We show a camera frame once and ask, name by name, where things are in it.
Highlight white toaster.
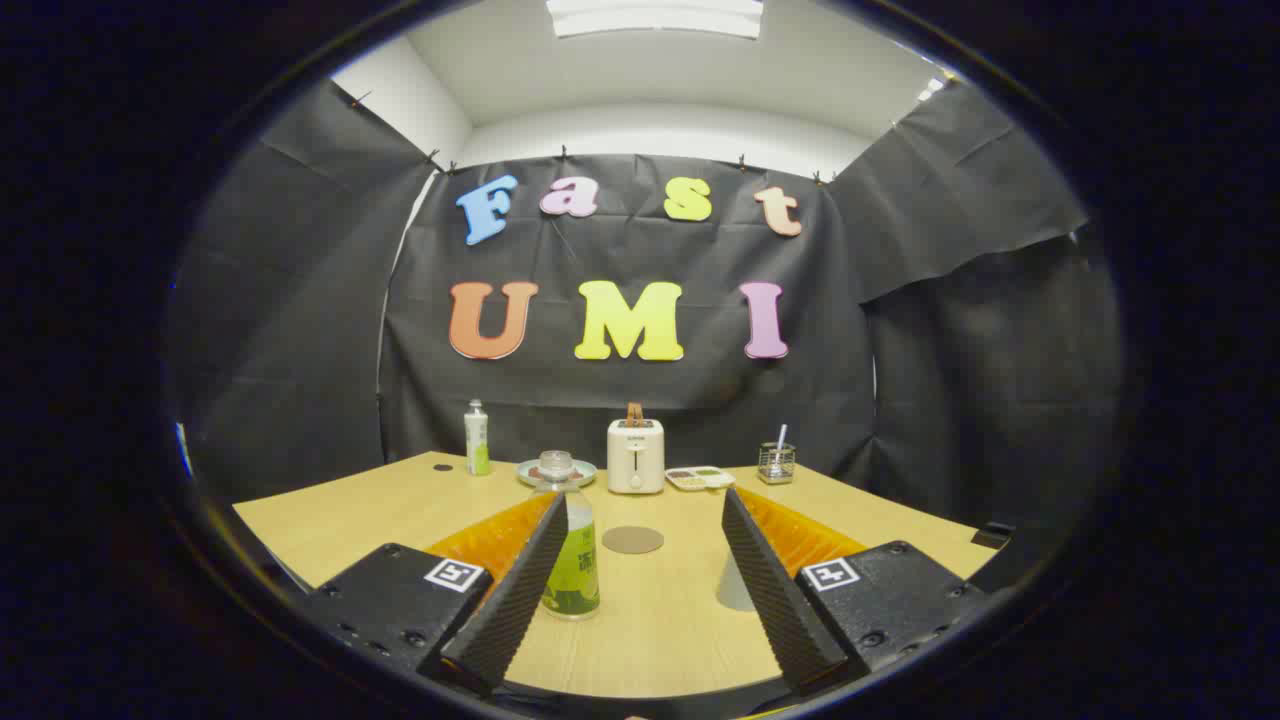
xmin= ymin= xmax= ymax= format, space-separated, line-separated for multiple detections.
xmin=607 ymin=418 xmax=665 ymax=495

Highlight white divided snack tray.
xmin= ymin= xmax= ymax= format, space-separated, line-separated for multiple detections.
xmin=665 ymin=465 xmax=737 ymax=492

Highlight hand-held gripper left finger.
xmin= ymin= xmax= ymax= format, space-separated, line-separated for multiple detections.
xmin=305 ymin=490 xmax=571 ymax=696

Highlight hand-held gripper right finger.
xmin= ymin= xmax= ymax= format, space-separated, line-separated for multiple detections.
xmin=720 ymin=487 xmax=991 ymax=698

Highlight pale green round plate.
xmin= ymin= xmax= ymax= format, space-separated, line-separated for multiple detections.
xmin=516 ymin=458 xmax=598 ymax=489

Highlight green label juice bottle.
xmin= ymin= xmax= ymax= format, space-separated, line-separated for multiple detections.
xmin=538 ymin=450 xmax=601 ymax=621

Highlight white cup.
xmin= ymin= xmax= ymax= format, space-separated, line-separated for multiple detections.
xmin=716 ymin=547 xmax=757 ymax=613

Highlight small white green bottle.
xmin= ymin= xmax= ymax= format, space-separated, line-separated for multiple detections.
xmin=464 ymin=399 xmax=492 ymax=477

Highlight wooden table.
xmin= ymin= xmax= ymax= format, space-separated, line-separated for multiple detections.
xmin=232 ymin=452 xmax=1001 ymax=699

